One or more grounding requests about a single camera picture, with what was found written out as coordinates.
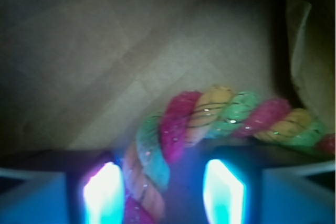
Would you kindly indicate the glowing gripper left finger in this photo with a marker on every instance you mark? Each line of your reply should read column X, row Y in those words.
column 95, row 188

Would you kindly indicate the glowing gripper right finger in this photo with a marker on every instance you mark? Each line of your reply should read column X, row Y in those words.
column 226, row 189

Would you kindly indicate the multicolored twisted rope toy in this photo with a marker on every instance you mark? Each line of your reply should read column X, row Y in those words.
column 193, row 116

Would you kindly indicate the brown paper bag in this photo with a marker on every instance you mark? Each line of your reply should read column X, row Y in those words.
column 81, row 74

